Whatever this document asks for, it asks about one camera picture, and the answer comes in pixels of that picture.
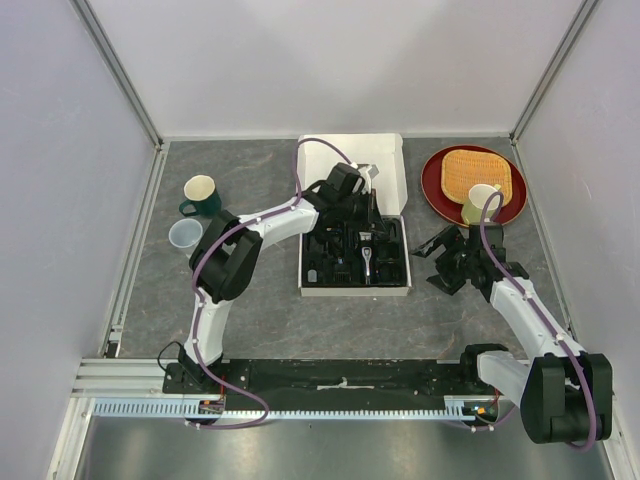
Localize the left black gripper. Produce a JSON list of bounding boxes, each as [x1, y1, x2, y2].
[[337, 190, 387, 236]]

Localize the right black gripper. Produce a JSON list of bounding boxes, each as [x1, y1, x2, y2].
[[409, 224, 478, 296]]

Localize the silver black hair clipper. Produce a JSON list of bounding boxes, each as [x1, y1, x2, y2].
[[358, 232, 373, 285]]

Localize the white cardboard box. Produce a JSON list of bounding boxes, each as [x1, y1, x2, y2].
[[297, 133, 412, 297]]

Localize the black comb guard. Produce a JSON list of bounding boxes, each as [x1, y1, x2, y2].
[[333, 271, 351, 284]]

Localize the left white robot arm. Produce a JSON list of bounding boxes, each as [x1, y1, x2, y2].
[[178, 163, 378, 393]]

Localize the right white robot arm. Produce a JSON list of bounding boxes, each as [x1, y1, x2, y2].
[[411, 222, 613, 450]]

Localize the black plastic tray insert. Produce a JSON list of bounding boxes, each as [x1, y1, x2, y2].
[[299, 216, 409, 290]]

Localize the light green cup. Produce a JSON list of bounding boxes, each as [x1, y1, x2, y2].
[[461, 184, 501, 225]]

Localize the red round tray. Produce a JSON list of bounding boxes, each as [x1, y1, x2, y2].
[[420, 145, 528, 228]]

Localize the woven bamboo mat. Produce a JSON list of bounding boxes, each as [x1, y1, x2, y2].
[[441, 149, 513, 204]]

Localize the dark green mug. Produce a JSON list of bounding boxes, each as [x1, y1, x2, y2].
[[178, 175, 222, 218]]

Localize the clear plastic measuring cup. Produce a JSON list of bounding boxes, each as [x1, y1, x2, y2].
[[168, 218, 204, 251]]

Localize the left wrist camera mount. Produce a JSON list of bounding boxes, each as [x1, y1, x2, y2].
[[352, 163, 379, 181]]

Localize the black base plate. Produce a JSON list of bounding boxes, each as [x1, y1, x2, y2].
[[162, 357, 506, 412]]

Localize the white slotted cable duct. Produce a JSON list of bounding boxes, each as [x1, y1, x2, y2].
[[92, 397, 476, 422]]

